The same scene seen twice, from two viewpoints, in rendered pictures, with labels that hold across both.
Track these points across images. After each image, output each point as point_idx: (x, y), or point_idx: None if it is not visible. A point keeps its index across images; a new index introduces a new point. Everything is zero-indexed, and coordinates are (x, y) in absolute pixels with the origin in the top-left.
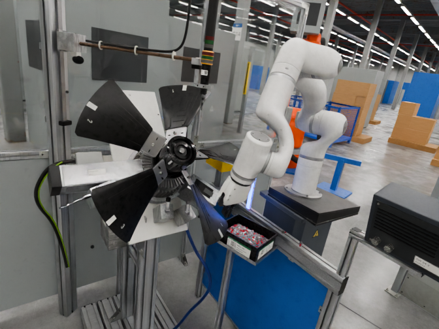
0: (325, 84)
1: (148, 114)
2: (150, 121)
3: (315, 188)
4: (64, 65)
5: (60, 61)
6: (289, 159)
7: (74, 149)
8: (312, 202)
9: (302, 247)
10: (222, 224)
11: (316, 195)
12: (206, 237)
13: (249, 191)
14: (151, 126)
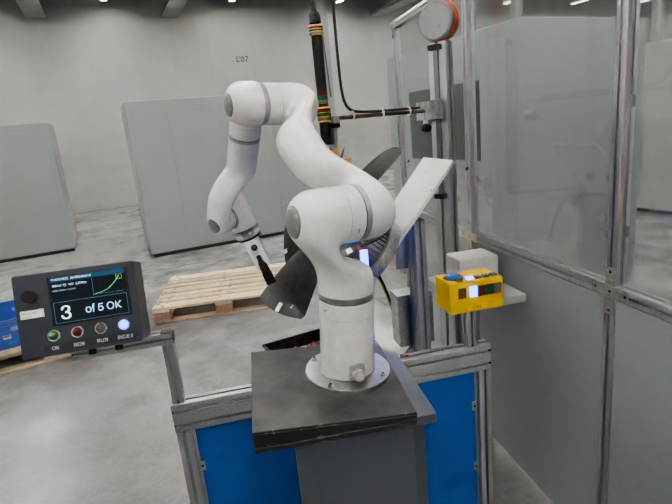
0: (281, 130)
1: (425, 188)
2: (420, 197)
3: (323, 361)
4: (444, 134)
5: (436, 131)
6: (207, 213)
7: (479, 235)
8: (293, 363)
9: (248, 386)
10: (292, 307)
11: (317, 375)
12: (264, 291)
13: (250, 255)
14: (415, 204)
